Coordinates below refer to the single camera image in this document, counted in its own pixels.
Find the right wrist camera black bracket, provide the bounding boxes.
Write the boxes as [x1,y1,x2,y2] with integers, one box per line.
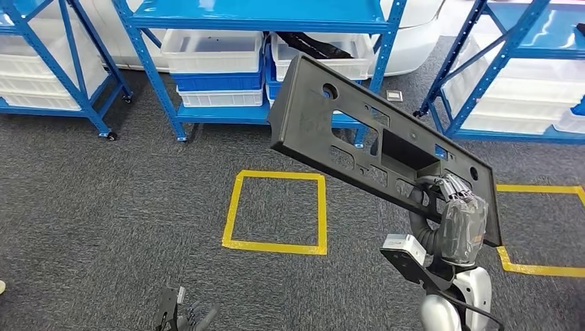
[380,234,453,293]

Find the blue steel shelf rack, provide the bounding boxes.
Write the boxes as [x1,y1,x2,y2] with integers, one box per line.
[0,0,133,141]
[413,0,585,146]
[110,0,408,150]

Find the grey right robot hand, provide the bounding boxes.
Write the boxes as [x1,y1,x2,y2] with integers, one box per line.
[418,173,489,268]

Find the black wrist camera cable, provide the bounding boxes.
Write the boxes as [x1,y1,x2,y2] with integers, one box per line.
[445,291,504,331]

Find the black part in bin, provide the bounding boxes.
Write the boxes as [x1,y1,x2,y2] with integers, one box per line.
[276,32,354,60]

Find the small white plastic bin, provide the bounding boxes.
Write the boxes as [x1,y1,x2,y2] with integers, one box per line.
[553,108,585,134]

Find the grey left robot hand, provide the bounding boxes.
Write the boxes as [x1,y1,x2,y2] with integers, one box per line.
[175,301,219,331]

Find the yellow floor tape square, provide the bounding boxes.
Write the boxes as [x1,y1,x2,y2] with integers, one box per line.
[221,170,328,256]

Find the black plastic plate frame part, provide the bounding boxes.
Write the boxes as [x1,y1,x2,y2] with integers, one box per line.
[267,54,503,248]

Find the white car body red stripe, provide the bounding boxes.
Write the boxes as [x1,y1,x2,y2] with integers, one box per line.
[93,0,446,78]

